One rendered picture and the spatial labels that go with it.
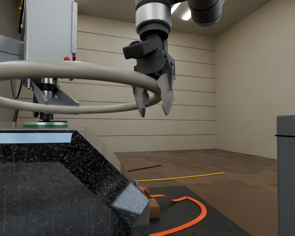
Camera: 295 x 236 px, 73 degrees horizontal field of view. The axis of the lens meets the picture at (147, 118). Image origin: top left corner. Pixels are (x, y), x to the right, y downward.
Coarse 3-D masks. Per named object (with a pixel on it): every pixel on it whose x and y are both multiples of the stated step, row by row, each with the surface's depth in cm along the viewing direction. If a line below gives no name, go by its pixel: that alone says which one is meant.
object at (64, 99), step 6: (30, 84) 122; (36, 84) 110; (36, 90) 98; (60, 90) 104; (36, 96) 98; (42, 96) 77; (60, 96) 103; (66, 96) 91; (42, 102) 76; (48, 102) 90; (54, 102) 92; (60, 102) 94; (66, 102) 91; (72, 102) 82; (78, 102) 77; (72, 114) 77; (78, 114) 78
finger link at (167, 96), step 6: (162, 78) 45; (162, 84) 44; (168, 84) 44; (162, 90) 44; (168, 90) 44; (162, 96) 44; (168, 96) 44; (174, 96) 48; (162, 102) 44; (168, 102) 44; (162, 108) 44; (168, 108) 44; (168, 114) 45
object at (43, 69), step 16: (0, 64) 32; (16, 64) 32; (32, 64) 32; (48, 64) 32; (64, 64) 33; (80, 64) 33; (96, 64) 35; (0, 80) 34; (96, 80) 36; (112, 80) 36; (128, 80) 38; (144, 80) 41; (0, 96) 57; (160, 96) 52; (48, 112) 72; (64, 112) 75; (80, 112) 77; (96, 112) 78; (112, 112) 78
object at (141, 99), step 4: (136, 88) 47; (140, 88) 47; (136, 92) 47; (140, 92) 47; (144, 92) 47; (136, 96) 47; (140, 96) 47; (144, 96) 47; (148, 96) 52; (136, 100) 47; (140, 100) 47; (144, 100) 47; (148, 100) 52; (140, 104) 46; (144, 104) 48; (140, 108) 46; (144, 108) 47; (140, 112) 47; (144, 112) 47; (144, 116) 47
